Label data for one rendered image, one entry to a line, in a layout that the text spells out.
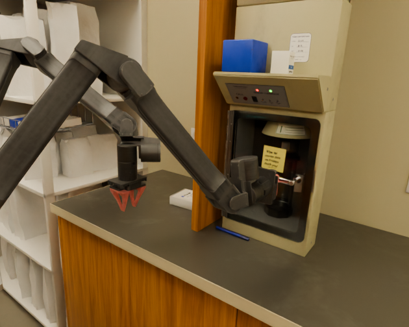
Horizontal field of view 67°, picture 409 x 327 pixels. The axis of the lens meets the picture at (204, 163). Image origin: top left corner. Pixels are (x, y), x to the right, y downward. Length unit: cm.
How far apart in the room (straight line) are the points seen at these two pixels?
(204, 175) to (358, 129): 82
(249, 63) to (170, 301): 80
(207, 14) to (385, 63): 69
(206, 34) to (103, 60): 48
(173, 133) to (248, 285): 48
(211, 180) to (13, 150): 40
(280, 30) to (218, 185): 52
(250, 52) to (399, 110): 66
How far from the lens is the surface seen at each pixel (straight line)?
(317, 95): 89
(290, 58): 92
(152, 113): 66
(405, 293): 108
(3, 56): 114
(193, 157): 70
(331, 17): 98
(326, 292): 98
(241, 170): 78
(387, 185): 141
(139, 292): 124
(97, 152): 193
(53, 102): 62
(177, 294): 109
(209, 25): 106
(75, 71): 63
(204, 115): 105
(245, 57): 94
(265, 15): 105
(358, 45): 139
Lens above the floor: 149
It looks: 16 degrees down
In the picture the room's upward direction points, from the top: 3 degrees clockwise
